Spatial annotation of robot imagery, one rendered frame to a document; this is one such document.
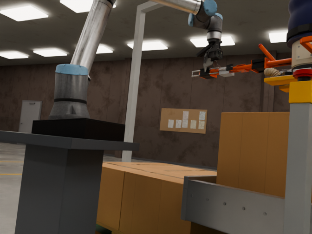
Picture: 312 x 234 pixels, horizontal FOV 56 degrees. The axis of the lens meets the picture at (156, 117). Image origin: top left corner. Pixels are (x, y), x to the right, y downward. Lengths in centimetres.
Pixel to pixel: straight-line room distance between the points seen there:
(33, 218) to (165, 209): 75
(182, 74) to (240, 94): 226
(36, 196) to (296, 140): 104
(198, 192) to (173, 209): 35
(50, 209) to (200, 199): 66
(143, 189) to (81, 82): 84
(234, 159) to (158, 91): 983
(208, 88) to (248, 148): 912
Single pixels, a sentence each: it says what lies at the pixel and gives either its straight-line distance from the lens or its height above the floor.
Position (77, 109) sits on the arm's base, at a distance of 137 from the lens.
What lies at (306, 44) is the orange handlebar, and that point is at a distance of 142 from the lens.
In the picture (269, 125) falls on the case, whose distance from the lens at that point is 143.
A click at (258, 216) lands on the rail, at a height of 51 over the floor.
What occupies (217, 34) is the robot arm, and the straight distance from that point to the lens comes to 191.
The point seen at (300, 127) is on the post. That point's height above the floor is 85.
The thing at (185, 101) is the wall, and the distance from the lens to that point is 1073.
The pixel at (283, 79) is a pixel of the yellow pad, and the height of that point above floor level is 111.
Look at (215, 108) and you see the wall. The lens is 1036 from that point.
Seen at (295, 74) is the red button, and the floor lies 102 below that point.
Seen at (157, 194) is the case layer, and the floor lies 45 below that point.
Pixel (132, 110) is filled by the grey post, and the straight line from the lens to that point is 519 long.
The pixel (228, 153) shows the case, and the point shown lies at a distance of 153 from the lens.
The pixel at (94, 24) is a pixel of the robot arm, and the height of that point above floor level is 136.
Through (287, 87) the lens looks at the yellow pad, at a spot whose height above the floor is 111.
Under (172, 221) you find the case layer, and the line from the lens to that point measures 176.
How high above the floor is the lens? 77
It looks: 5 degrees up
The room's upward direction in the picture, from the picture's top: 5 degrees clockwise
